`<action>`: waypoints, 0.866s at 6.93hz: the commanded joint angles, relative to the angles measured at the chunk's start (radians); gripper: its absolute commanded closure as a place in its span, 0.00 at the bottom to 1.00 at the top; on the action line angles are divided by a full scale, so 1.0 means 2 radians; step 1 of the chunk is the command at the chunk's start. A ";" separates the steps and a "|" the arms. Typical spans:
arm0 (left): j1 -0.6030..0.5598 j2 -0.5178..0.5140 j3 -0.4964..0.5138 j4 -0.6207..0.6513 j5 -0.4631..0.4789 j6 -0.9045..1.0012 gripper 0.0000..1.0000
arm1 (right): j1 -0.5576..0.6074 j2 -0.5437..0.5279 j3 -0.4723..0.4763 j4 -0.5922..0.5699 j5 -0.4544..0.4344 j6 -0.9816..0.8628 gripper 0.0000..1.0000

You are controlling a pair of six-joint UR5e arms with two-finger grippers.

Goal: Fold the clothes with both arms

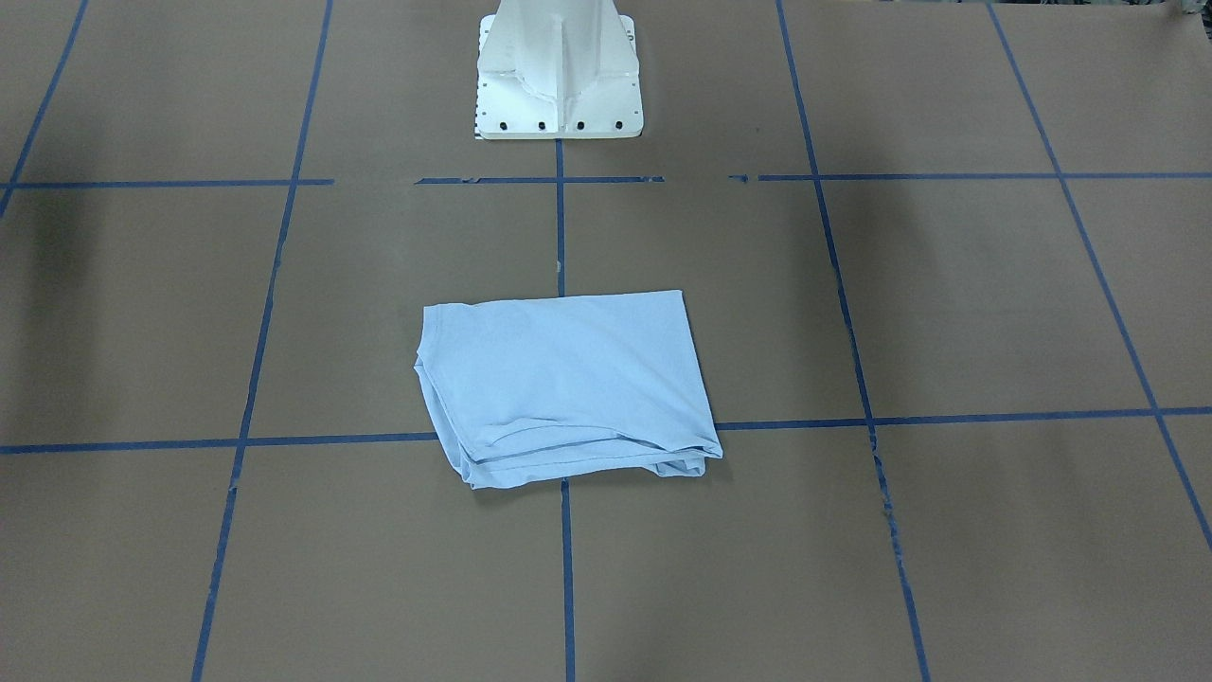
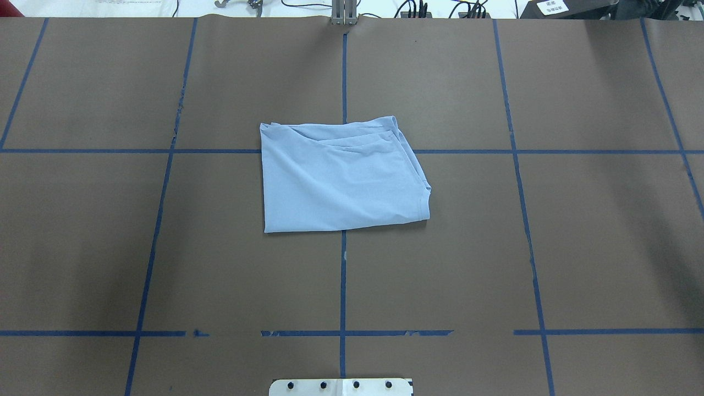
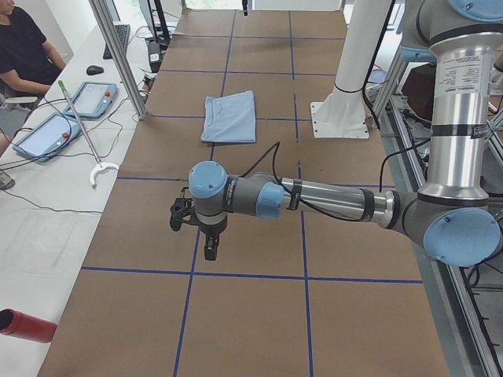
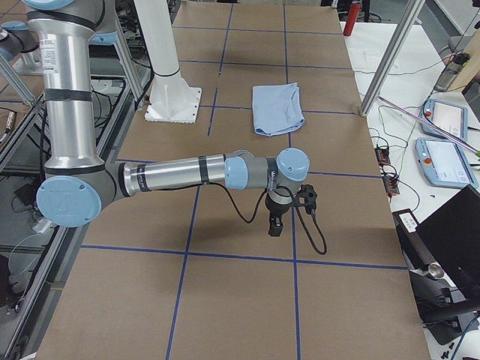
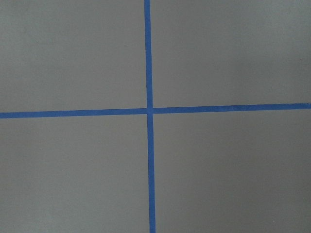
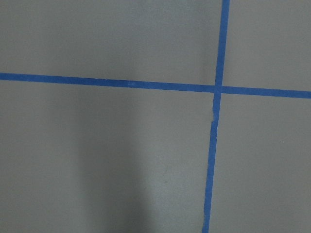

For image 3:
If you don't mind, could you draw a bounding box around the red cylindrical bottle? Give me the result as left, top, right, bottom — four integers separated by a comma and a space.
1, 309, 57, 343

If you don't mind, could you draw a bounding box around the black keyboard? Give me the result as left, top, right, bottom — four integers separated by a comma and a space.
102, 24, 131, 60

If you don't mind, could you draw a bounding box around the seated person in black shirt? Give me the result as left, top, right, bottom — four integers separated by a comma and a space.
0, 0, 68, 158

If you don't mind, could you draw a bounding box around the black computer mouse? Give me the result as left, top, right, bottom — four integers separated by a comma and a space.
86, 65, 104, 76

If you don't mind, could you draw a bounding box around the near blue teach pendant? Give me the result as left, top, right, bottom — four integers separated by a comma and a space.
13, 113, 81, 163

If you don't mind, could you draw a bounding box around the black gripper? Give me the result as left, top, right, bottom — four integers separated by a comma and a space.
200, 223, 227, 261

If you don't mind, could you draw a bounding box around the reacher grabber stick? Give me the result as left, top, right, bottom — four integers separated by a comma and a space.
57, 80, 119, 189

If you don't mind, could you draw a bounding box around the aluminium frame rack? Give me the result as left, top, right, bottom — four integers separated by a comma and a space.
373, 41, 502, 376

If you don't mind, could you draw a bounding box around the black power adapter with label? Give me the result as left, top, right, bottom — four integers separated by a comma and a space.
148, 41, 163, 73

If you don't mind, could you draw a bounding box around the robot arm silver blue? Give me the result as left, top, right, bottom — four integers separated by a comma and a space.
171, 1, 502, 267

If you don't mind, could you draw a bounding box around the far blue teach pendant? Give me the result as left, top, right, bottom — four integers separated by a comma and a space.
71, 82, 118, 119

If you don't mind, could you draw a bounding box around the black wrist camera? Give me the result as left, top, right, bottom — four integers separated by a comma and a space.
170, 186, 199, 232

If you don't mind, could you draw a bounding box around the light blue t-shirt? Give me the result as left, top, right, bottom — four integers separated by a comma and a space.
200, 90, 256, 144

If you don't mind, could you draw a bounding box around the blue teach pendant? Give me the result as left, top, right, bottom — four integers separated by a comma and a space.
71, 82, 118, 119
13, 113, 81, 163

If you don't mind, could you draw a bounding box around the aluminium frame post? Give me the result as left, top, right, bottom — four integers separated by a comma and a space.
89, 0, 147, 120

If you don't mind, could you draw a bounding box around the white central pillar with base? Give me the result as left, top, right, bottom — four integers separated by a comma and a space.
310, 0, 395, 139

